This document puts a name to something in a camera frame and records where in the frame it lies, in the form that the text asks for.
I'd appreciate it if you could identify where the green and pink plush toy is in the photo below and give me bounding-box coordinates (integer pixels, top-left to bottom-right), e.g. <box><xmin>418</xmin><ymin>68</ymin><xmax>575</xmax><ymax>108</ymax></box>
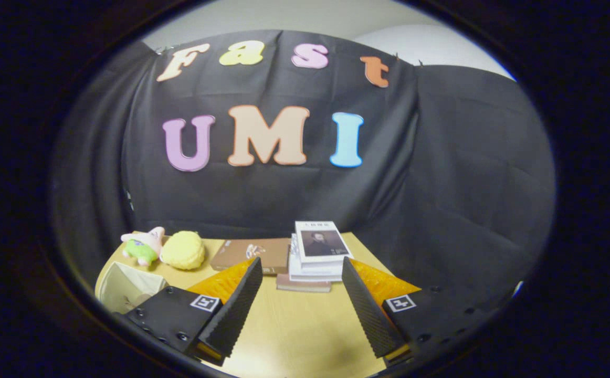
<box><xmin>121</xmin><ymin>227</ymin><xmax>165</xmax><ymax>267</ymax></box>

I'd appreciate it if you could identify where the beige fabric storage box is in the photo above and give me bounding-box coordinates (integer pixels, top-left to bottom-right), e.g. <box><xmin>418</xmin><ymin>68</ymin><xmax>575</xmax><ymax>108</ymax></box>
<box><xmin>97</xmin><ymin>261</ymin><xmax>170</xmax><ymax>316</ymax></box>

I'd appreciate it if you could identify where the portrait cover book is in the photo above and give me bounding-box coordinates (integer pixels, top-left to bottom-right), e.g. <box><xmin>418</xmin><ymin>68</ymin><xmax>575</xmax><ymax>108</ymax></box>
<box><xmin>295</xmin><ymin>220</ymin><xmax>354</xmax><ymax>264</ymax></box>

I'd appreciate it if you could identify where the thin brown book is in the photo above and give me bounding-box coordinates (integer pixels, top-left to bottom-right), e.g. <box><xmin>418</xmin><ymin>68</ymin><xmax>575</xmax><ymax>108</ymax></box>
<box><xmin>276</xmin><ymin>273</ymin><xmax>332</xmax><ymax>293</ymax></box>

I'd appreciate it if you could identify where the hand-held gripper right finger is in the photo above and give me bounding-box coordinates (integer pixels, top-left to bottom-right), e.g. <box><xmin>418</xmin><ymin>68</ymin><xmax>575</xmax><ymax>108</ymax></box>
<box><xmin>341</xmin><ymin>257</ymin><xmax>495</xmax><ymax>367</ymax></box>

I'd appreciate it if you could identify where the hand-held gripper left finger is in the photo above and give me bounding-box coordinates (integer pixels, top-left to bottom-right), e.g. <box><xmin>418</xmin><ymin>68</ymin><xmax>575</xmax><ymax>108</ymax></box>
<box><xmin>121</xmin><ymin>257</ymin><xmax>264</xmax><ymax>367</ymax></box>

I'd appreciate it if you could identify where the yellow plush toy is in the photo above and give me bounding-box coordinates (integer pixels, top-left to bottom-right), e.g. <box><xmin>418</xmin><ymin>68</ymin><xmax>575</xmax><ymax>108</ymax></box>
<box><xmin>161</xmin><ymin>231</ymin><xmax>206</xmax><ymax>271</ymax></box>

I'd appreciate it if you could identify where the white book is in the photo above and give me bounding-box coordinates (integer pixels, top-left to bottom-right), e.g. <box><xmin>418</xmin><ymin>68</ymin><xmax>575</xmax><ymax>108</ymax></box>
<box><xmin>288</xmin><ymin>257</ymin><xmax>345</xmax><ymax>284</ymax></box>
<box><xmin>290</xmin><ymin>234</ymin><xmax>352</xmax><ymax>272</ymax></box>

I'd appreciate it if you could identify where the brown hardcover book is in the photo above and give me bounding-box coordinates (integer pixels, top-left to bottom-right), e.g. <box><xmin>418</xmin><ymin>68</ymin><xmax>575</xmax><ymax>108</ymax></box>
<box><xmin>210</xmin><ymin>238</ymin><xmax>291</xmax><ymax>277</ymax></box>

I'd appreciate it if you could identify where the black backdrop cloth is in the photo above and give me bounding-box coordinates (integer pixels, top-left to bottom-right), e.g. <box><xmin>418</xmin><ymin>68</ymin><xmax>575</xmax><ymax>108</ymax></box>
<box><xmin>50</xmin><ymin>30</ymin><xmax>556</xmax><ymax>311</ymax></box>

